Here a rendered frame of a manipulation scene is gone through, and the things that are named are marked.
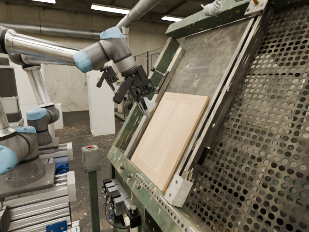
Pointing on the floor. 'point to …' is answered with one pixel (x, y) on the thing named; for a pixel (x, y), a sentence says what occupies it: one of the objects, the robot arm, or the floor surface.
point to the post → (92, 179)
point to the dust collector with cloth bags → (127, 106)
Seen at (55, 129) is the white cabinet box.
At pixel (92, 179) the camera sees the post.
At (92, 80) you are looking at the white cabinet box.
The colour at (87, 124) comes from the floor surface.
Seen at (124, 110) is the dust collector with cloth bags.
